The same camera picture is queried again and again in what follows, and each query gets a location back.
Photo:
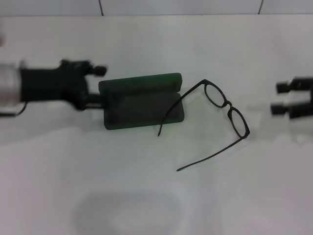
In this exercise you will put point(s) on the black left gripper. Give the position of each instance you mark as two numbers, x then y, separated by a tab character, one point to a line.
49	84

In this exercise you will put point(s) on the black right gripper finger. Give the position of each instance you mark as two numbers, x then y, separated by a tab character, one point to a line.
283	87
280	108

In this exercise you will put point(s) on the green glasses case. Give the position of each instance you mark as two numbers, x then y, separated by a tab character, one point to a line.
141	83

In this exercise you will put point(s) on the black round-lens glasses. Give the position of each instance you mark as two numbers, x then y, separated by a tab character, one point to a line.
230	105

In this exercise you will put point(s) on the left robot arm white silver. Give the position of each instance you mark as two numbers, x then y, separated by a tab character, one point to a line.
8	83

